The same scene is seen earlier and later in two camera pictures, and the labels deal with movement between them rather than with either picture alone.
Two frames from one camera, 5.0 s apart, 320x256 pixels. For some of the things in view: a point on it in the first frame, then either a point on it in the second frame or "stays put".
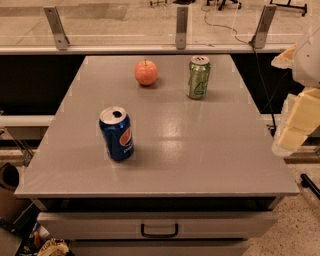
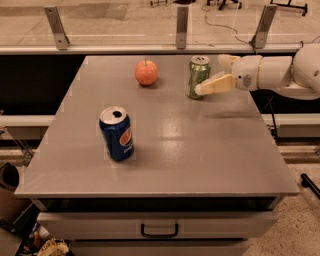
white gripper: [308, 63] to [247, 74]
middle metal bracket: [181, 27] stays put
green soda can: [198, 76] stays put
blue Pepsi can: [115, 125] stays put
